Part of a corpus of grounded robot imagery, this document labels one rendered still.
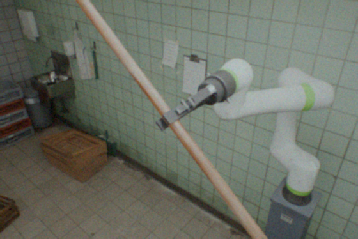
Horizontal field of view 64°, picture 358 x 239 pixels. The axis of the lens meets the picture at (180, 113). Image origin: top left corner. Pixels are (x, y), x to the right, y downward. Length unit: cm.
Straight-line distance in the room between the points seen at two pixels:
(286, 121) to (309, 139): 63
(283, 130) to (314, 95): 35
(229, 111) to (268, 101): 17
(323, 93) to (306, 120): 79
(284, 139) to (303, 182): 22
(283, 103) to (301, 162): 43
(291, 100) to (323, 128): 89
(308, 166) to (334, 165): 66
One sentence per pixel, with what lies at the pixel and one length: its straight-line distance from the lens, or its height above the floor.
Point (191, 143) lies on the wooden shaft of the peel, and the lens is 72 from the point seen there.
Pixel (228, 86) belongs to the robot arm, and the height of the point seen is 197.
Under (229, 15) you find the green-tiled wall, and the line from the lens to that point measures 206.
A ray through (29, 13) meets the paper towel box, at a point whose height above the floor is 162.
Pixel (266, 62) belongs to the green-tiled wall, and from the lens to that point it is 200.
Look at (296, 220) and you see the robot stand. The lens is 166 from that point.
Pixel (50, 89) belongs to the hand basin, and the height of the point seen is 83.
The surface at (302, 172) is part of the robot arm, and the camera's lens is 150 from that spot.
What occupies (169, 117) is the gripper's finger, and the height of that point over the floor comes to 196.
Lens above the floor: 233
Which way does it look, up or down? 30 degrees down
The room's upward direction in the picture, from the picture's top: straight up
